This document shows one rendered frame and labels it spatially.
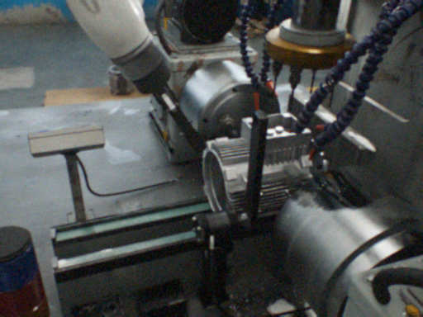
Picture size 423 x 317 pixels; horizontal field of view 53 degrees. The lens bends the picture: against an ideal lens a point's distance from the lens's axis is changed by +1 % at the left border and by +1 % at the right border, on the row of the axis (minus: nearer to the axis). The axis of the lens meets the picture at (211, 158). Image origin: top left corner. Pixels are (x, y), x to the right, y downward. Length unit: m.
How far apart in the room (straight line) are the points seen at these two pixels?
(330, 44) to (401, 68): 0.20
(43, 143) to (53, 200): 0.30
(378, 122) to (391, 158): 0.09
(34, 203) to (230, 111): 0.62
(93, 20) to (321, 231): 0.51
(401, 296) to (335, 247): 0.14
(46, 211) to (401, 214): 0.93
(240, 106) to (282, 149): 0.26
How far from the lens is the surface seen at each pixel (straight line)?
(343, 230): 0.69
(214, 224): 0.82
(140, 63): 0.81
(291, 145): 0.93
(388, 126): 1.03
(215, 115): 1.12
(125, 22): 0.78
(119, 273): 0.96
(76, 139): 1.07
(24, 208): 1.33
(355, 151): 0.92
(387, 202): 0.73
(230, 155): 0.90
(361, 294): 0.59
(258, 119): 0.74
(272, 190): 0.93
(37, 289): 0.60
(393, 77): 1.02
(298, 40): 0.85
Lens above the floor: 1.57
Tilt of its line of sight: 32 degrees down
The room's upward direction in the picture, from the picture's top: 2 degrees clockwise
